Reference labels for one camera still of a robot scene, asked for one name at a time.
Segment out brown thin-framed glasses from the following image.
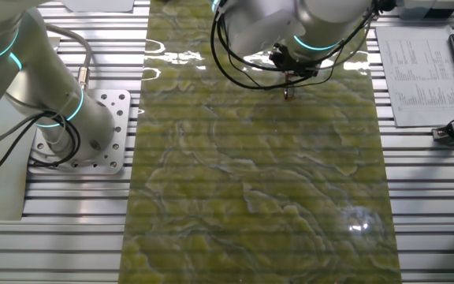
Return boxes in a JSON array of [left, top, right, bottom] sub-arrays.
[[282, 73, 296, 100]]

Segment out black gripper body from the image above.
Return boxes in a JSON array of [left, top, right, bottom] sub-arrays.
[[269, 43, 318, 78]]

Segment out thick grey base cable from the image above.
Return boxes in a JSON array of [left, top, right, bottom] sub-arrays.
[[43, 22, 93, 90]]

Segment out green marble pattern mat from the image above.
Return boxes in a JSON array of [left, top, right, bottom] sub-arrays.
[[118, 0, 404, 284]]

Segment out blank white paper sheet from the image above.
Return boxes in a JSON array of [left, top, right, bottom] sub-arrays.
[[60, 0, 136, 13]]

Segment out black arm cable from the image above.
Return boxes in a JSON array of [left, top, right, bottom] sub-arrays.
[[0, 110, 83, 185], [210, 7, 374, 91]]

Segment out densely printed paper sheet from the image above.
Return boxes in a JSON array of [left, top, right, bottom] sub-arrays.
[[375, 25, 454, 128]]

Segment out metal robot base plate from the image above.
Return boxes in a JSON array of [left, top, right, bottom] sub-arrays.
[[28, 88, 132, 175]]

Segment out grey box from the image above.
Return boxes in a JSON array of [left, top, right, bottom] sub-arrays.
[[396, 0, 454, 21]]

